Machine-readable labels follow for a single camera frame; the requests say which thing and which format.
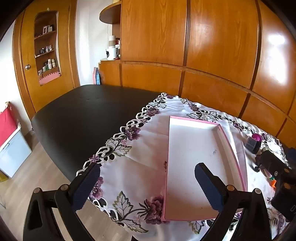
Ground wooden door with shelf niche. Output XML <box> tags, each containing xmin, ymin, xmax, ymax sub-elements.
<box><xmin>13</xmin><ymin>0</ymin><xmax>80</xmax><ymax>121</ymax></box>

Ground white floral embroidered tablecloth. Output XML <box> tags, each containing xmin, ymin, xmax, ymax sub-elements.
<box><xmin>75</xmin><ymin>92</ymin><xmax>292</xmax><ymax>241</ymax></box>

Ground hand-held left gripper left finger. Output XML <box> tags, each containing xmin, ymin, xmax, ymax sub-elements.
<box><xmin>22</xmin><ymin>162</ymin><xmax>101</xmax><ymax>241</ymax></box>

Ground row of small bottles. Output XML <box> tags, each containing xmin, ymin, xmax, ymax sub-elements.
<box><xmin>38</xmin><ymin>58</ymin><xmax>58</xmax><ymax>73</ymax></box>

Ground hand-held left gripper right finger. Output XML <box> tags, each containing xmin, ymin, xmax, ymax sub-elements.
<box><xmin>194</xmin><ymin>162</ymin><xmax>273</xmax><ymax>241</ymax></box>

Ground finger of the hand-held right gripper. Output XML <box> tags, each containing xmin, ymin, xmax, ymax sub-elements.
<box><xmin>279</xmin><ymin>167</ymin><xmax>296</xmax><ymax>197</ymax></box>

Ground white mug on shelf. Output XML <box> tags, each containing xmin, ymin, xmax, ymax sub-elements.
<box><xmin>106</xmin><ymin>47</ymin><xmax>119</xmax><ymax>60</ymax></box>

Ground white and red storage box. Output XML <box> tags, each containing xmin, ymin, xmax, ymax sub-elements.
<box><xmin>0</xmin><ymin>132</ymin><xmax>32</xmax><ymax>178</ymax></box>

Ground red fabric box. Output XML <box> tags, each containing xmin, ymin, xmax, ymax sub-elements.
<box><xmin>0</xmin><ymin>101</ymin><xmax>21</xmax><ymax>150</ymax></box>

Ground pink white shallow box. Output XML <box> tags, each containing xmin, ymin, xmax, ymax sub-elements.
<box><xmin>161</xmin><ymin>115</ymin><xmax>248</xmax><ymax>222</ymax></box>

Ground wooden panelled wardrobe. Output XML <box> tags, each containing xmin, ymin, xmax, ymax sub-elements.
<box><xmin>98</xmin><ymin>0</ymin><xmax>296</xmax><ymax>149</ymax></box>

